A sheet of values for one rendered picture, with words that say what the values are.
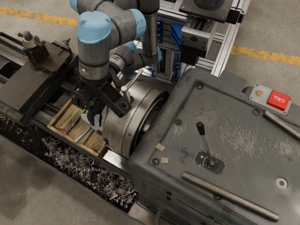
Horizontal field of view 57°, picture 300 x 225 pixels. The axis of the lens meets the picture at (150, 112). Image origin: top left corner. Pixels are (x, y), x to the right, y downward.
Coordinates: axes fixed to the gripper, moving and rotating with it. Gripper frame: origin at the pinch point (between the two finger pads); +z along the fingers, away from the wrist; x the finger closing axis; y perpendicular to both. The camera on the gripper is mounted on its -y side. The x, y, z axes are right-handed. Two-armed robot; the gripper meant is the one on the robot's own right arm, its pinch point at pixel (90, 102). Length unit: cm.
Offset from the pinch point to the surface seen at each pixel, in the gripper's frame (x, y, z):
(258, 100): 17, -59, -23
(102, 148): -17.7, -9.8, 10.3
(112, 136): 7.5, -19.8, 10.4
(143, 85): 13.8, -20.6, -10.7
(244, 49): -108, -36, -161
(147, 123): 9.6, -28.6, 0.3
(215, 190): 19, -59, 13
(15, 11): -107, 198, -91
